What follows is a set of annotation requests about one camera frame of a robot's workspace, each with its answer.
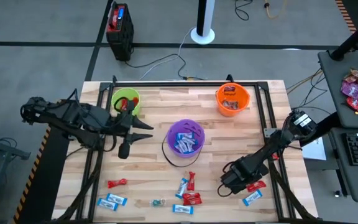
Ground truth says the teal clear-wrapped candy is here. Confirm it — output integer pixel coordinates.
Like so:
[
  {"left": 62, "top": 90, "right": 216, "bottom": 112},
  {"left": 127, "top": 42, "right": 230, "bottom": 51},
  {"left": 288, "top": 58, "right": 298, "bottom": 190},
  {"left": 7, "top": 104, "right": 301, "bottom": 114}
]
[{"left": 150, "top": 198, "right": 167, "bottom": 208}]

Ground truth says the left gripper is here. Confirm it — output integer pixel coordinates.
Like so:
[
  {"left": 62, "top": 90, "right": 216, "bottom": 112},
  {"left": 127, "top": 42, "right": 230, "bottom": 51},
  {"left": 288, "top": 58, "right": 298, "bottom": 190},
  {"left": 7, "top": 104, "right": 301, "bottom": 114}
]
[{"left": 104, "top": 107, "right": 154, "bottom": 146}]

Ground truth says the black floor cable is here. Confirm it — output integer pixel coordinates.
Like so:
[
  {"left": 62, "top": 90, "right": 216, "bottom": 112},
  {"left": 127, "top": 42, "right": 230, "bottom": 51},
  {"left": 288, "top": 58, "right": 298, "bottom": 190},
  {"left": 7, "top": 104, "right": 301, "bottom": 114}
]
[
  {"left": 234, "top": 0, "right": 253, "bottom": 21},
  {"left": 124, "top": 53, "right": 206, "bottom": 81}
]

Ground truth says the green halloween bucket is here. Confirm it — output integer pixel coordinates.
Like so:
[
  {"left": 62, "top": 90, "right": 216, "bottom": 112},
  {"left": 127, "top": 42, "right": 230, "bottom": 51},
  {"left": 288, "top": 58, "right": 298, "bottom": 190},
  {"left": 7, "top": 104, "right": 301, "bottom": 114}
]
[{"left": 110, "top": 87, "right": 142, "bottom": 116}]

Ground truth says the grey keyboard desk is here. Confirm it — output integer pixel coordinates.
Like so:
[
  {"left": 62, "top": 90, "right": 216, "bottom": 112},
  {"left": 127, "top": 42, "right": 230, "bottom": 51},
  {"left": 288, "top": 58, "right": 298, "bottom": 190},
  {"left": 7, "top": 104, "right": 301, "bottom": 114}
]
[{"left": 328, "top": 127, "right": 358, "bottom": 203}]

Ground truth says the black metal table frame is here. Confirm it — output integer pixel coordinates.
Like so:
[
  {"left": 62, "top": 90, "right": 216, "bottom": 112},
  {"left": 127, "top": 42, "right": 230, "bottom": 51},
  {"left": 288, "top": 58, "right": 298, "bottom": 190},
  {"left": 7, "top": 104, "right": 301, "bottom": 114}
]
[{"left": 73, "top": 73, "right": 318, "bottom": 223}]

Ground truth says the white floor cable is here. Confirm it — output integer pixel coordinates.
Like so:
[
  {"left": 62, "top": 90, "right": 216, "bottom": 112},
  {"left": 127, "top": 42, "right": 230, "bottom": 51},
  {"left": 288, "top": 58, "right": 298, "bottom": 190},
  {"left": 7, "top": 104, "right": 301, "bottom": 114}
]
[{"left": 140, "top": 27, "right": 197, "bottom": 80}]

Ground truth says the black diagonal strut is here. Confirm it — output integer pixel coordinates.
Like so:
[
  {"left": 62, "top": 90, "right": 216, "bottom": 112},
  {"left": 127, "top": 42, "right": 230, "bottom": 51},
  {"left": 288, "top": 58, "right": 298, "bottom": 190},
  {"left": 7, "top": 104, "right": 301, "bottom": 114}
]
[{"left": 299, "top": 111, "right": 341, "bottom": 147}]

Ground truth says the black hazard-striped base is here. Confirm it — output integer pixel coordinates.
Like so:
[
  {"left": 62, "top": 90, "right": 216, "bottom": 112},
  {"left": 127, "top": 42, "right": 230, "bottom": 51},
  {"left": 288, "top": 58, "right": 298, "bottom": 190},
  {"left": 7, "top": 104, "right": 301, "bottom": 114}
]
[{"left": 12, "top": 124, "right": 71, "bottom": 224}]

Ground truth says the orange halloween bucket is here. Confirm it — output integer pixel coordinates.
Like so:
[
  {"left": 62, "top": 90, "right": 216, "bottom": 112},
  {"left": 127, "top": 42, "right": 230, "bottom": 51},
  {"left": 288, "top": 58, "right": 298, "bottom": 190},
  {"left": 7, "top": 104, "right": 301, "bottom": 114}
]
[{"left": 215, "top": 82, "right": 250, "bottom": 118}]

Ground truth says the grey side desk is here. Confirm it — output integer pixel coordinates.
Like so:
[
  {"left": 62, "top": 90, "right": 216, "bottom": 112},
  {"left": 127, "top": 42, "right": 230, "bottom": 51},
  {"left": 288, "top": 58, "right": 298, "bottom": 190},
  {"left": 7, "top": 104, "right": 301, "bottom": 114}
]
[{"left": 318, "top": 49, "right": 358, "bottom": 129}]

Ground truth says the white paper sheet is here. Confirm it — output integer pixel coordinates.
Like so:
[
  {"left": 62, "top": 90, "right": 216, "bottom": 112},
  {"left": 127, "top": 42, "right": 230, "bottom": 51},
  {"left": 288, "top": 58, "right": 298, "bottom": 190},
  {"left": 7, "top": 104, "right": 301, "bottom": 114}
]
[{"left": 301, "top": 136, "right": 328, "bottom": 161}]

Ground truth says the yellow floor cable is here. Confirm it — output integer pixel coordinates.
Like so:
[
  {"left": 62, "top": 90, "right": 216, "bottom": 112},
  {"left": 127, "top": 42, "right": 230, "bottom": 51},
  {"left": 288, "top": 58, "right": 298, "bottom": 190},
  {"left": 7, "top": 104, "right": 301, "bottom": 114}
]
[{"left": 264, "top": 0, "right": 288, "bottom": 19}]

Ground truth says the black red equipment case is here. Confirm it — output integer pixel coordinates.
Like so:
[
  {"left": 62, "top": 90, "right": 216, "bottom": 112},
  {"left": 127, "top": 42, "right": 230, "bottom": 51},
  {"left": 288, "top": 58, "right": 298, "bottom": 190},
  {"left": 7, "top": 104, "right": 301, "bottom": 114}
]
[{"left": 106, "top": 1, "right": 135, "bottom": 62}]

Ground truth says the purple halloween bucket black handle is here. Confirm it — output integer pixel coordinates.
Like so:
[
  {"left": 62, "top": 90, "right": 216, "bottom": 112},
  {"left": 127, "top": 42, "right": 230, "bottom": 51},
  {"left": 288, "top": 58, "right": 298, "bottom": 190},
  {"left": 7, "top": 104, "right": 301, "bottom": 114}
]
[{"left": 162, "top": 119, "right": 206, "bottom": 168}]

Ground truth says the white pole round base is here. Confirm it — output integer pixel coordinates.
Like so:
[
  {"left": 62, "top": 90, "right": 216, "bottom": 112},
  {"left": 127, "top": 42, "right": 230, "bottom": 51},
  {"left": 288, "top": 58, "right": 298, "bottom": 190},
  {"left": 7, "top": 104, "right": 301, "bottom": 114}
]
[{"left": 190, "top": 0, "right": 216, "bottom": 45}]

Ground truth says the black diagonal pole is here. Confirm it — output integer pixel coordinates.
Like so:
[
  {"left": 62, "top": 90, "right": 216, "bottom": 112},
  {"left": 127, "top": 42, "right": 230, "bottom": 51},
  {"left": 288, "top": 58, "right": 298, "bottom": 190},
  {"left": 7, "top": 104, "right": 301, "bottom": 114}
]
[{"left": 330, "top": 12, "right": 358, "bottom": 62}]

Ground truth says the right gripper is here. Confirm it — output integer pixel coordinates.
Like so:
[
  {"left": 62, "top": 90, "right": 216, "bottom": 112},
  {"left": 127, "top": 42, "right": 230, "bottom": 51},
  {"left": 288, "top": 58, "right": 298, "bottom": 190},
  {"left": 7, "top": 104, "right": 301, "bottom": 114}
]
[{"left": 221, "top": 155, "right": 269, "bottom": 195}]

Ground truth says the purple candy bag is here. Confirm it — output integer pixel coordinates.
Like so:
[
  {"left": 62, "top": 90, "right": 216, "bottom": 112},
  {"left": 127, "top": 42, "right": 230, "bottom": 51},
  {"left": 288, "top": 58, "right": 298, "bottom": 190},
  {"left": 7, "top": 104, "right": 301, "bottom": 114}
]
[{"left": 340, "top": 80, "right": 358, "bottom": 99}]

